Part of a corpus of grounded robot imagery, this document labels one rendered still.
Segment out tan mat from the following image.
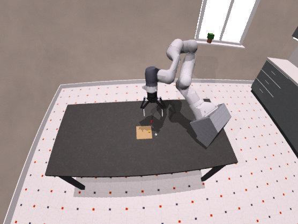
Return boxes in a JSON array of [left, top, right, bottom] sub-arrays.
[[136, 126, 152, 139]]

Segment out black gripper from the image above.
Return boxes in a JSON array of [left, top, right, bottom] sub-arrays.
[[140, 91, 166, 116]]

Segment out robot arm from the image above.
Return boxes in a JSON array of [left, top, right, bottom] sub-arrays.
[[142, 39, 218, 120]]

